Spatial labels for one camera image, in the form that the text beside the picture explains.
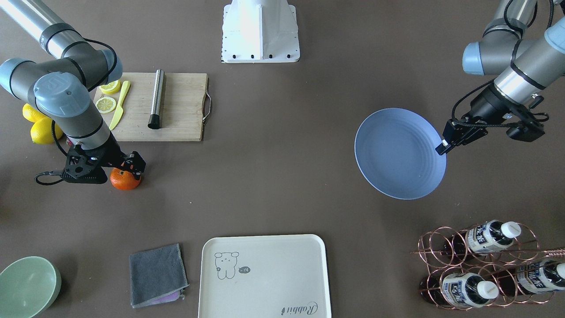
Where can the mint green bowl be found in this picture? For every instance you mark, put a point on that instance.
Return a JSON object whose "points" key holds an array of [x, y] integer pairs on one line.
{"points": [[28, 287]]}

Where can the yellow lemon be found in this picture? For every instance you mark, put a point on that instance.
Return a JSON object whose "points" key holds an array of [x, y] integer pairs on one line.
{"points": [[41, 132], [31, 114]]}

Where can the steel knife sharpener rod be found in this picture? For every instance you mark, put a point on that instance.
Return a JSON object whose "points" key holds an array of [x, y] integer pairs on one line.
{"points": [[155, 113]]}

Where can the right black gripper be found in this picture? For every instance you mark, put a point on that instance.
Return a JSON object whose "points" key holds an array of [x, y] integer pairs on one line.
{"points": [[109, 152]]}

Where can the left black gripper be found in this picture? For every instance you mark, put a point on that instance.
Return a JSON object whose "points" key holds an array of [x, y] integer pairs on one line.
{"points": [[484, 103]]}

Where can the white camera pillar base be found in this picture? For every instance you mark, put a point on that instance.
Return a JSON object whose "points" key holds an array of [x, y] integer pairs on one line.
{"points": [[260, 31]]}

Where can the cream serving tray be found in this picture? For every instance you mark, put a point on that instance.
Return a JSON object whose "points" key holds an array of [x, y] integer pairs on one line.
{"points": [[269, 276]]}

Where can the blue plate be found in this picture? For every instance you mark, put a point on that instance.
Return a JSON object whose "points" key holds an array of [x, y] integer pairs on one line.
{"points": [[395, 152]]}

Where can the lemon slice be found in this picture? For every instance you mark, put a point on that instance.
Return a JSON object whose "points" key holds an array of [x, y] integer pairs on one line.
{"points": [[105, 104], [110, 88]]}

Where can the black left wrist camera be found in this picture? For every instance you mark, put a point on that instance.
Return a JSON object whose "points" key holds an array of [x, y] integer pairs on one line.
{"points": [[528, 128]]}

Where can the grey folded cloth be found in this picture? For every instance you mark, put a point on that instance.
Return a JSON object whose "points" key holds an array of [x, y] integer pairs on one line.
{"points": [[157, 276]]}

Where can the copper wire bottle rack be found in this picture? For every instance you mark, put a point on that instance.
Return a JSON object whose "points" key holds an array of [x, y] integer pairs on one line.
{"points": [[525, 249]]}

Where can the orange fruit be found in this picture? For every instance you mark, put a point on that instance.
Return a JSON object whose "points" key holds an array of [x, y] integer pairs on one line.
{"points": [[123, 180]]}

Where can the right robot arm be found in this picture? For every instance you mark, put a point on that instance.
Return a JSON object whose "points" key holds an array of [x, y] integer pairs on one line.
{"points": [[60, 89]]}

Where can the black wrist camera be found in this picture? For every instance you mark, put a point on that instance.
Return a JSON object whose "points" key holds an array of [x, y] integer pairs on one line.
{"points": [[95, 177], [528, 128]]}

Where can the wooden cutting board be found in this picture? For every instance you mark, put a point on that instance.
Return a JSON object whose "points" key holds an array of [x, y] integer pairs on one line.
{"points": [[182, 108]]}

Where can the yellow plastic knife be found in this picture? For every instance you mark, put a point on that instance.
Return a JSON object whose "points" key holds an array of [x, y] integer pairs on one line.
{"points": [[119, 110]]}

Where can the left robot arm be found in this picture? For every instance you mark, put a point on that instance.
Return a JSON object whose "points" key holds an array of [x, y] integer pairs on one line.
{"points": [[522, 69]]}

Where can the dark bottle white cap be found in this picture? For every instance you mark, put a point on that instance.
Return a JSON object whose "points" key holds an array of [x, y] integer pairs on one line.
{"points": [[483, 239]]}

